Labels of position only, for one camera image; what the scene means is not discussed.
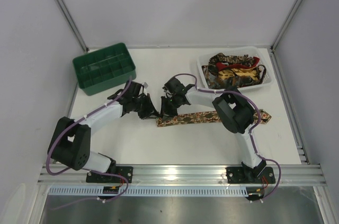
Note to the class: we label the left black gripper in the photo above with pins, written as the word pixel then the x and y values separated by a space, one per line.
pixel 144 105

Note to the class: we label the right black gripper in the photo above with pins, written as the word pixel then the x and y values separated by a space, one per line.
pixel 169 103

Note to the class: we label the floral patterned tie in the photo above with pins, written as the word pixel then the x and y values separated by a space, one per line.
pixel 204 117

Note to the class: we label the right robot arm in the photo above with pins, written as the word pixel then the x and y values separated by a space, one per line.
pixel 234 110

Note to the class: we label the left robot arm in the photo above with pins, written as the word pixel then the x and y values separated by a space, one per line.
pixel 70 146

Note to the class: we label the pile of ties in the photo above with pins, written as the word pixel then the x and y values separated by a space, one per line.
pixel 223 71

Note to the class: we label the green compartment tray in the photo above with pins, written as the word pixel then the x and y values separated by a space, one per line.
pixel 103 69

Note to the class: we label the white plastic basket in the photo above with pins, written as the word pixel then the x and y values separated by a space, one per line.
pixel 251 51

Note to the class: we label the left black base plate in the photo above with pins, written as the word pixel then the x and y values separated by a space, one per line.
pixel 116 174

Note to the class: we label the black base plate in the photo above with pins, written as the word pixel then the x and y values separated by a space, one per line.
pixel 116 174
pixel 235 175

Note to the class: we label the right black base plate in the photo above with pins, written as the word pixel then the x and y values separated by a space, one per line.
pixel 235 175

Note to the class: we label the white slotted cable duct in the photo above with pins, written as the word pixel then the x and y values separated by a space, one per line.
pixel 149 191

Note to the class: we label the aluminium mounting rail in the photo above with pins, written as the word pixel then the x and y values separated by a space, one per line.
pixel 191 175

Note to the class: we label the left frame post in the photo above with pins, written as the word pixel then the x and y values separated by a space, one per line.
pixel 72 24

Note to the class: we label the frame post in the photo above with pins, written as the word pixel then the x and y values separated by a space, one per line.
pixel 291 14
pixel 72 24

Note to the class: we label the right frame post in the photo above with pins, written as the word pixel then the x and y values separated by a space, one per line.
pixel 291 14

